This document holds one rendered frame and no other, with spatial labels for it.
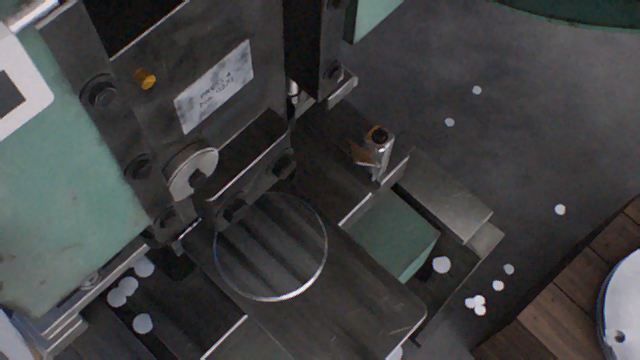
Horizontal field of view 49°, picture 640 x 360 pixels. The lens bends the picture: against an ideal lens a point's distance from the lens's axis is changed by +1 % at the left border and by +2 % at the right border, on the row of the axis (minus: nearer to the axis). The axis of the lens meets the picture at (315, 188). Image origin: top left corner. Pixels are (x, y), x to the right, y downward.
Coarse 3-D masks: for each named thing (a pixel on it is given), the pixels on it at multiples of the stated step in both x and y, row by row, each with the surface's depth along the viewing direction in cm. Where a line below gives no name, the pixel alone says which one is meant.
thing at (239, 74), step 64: (128, 0) 41; (192, 0) 41; (256, 0) 47; (128, 64) 41; (192, 64) 46; (256, 64) 53; (192, 128) 52; (256, 128) 60; (192, 192) 58; (256, 192) 64
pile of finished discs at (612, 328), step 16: (624, 272) 117; (608, 288) 115; (624, 288) 116; (608, 304) 115; (624, 304) 115; (608, 320) 114; (624, 320) 114; (608, 336) 114; (624, 336) 113; (608, 352) 113; (624, 352) 112
